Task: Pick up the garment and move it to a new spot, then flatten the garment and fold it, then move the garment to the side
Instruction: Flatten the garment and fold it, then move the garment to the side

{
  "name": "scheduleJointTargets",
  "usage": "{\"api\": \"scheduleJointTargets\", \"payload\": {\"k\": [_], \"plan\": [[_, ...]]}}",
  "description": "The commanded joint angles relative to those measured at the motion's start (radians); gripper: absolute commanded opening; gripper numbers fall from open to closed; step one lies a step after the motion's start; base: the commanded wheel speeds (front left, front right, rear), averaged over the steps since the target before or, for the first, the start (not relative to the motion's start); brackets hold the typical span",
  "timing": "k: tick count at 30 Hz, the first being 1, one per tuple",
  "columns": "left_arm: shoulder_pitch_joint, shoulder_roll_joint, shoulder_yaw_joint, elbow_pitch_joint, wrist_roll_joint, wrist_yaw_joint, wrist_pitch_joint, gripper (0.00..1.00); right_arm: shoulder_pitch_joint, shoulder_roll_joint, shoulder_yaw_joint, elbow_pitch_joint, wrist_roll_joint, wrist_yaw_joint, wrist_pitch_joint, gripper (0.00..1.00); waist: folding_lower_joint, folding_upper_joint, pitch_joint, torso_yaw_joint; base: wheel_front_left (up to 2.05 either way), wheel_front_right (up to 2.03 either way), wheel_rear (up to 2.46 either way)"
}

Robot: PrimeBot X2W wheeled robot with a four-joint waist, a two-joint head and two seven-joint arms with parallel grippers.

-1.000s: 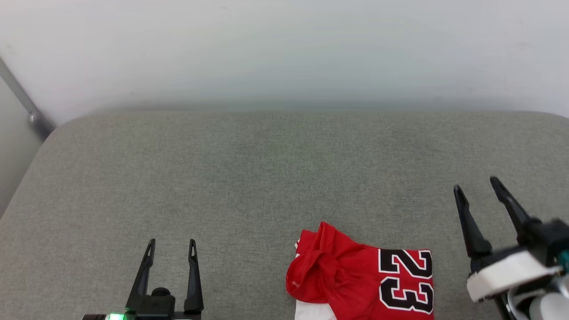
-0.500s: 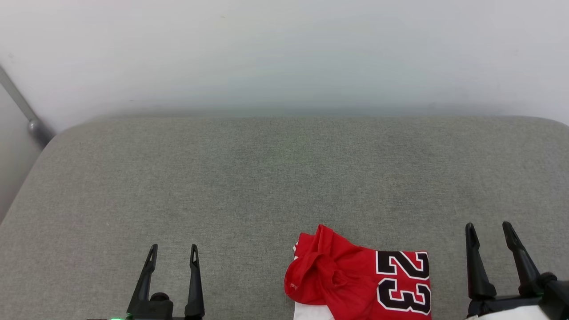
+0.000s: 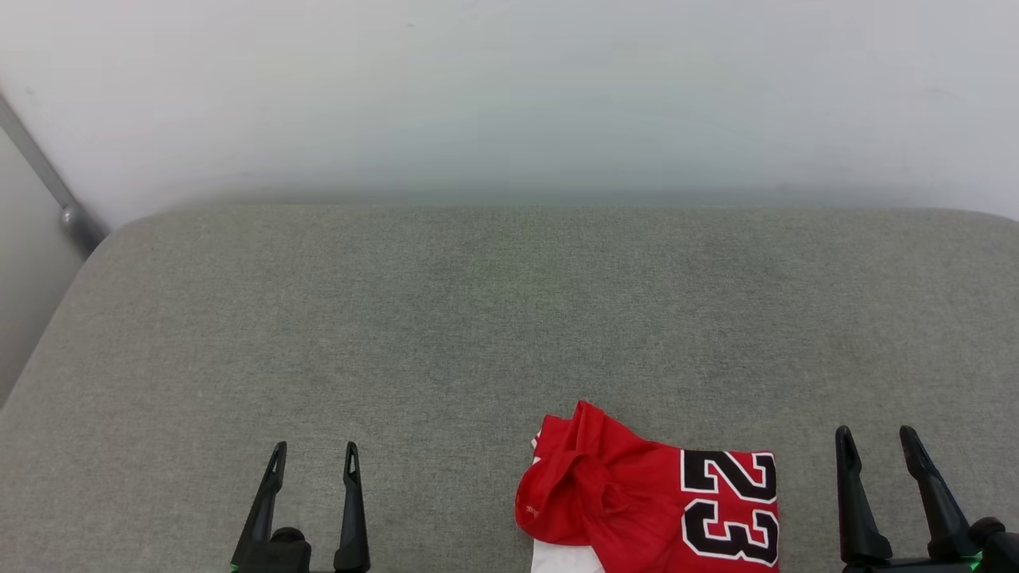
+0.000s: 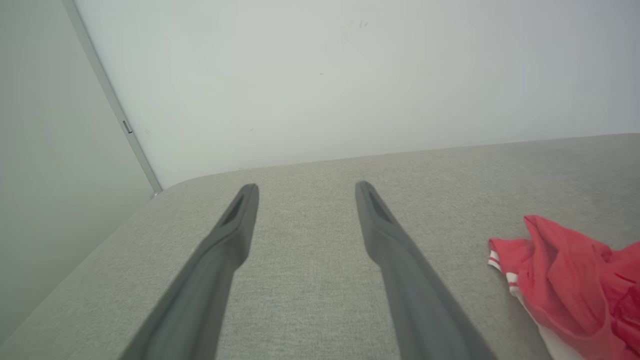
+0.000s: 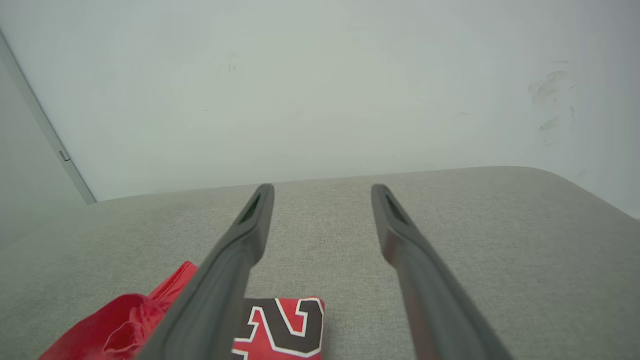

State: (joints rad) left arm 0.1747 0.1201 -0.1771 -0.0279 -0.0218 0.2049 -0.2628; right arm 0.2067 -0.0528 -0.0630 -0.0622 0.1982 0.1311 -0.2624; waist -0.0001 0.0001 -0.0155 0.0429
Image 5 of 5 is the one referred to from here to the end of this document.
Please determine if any grey wall trim strip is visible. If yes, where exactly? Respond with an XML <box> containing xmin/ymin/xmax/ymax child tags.
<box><xmin>0</xmin><ymin>29</ymin><xmax>98</xmax><ymax>205</ymax></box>

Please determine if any red and white jersey garment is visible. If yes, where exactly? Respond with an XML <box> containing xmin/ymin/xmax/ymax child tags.
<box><xmin>39</xmin><ymin>261</ymin><xmax>326</xmax><ymax>360</ymax></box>

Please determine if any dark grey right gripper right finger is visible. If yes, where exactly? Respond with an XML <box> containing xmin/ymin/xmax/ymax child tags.
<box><xmin>371</xmin><ymin>183</ymin><xmax>514</xmax><ymax>360</ymax></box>

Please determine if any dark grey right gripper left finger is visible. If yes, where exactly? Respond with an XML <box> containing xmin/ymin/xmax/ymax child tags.
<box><xmin>134</xmin><ymin>183</ymin><xmax>276</xmax><ymax>360</ymax></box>

